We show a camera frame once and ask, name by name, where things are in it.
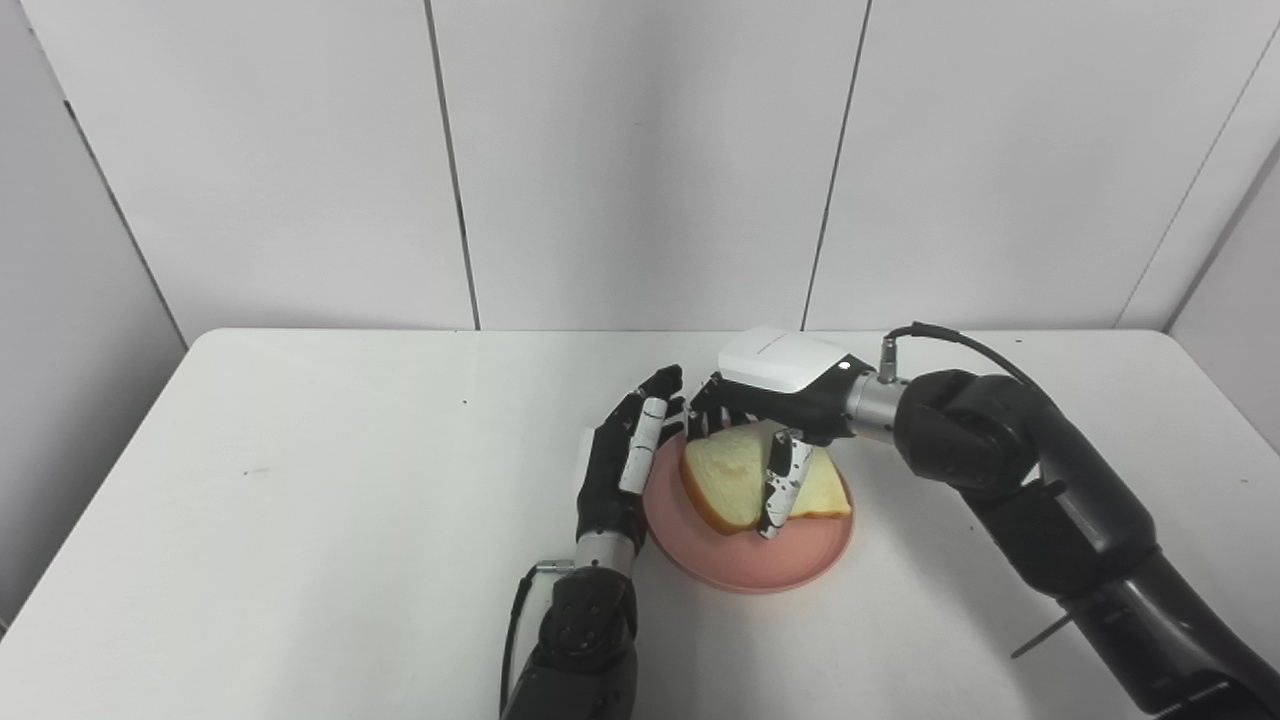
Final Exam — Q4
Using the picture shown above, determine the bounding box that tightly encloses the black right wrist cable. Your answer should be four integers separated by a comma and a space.
878, 322, 1043, 393

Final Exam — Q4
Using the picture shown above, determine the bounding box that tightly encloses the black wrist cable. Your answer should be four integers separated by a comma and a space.
878, 322, 1043, 393
498, 560, 577, 717

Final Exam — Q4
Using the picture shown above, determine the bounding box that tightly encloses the slice of white bread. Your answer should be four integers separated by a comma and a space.
680, 420, 853, 536

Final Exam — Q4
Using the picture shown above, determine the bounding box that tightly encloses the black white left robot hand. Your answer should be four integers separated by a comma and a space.
575, 365, 687, 551

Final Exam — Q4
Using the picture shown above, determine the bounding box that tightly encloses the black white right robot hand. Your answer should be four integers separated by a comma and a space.
685, 325, 877, 541

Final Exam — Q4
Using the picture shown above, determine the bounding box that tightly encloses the pink round plate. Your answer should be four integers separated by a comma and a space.
642, 430, 856, 595

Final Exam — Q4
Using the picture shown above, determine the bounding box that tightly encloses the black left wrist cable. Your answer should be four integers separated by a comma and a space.
498, 560, 577, 717

